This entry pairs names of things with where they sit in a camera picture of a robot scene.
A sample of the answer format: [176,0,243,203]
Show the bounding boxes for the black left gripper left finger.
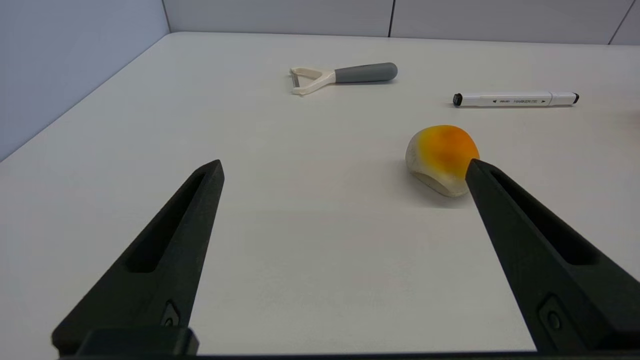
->
[51,159,225,357]

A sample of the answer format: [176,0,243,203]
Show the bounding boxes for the orange and white toy fruit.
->
[405,125,481,198]

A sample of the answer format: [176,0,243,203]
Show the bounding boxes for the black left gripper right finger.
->
[464,158,640,352]

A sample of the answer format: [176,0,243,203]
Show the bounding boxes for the grey handled white peeler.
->
[289,62,399,96]

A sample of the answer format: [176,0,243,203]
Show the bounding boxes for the white marker pen black caps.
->
[452,91,580,108]

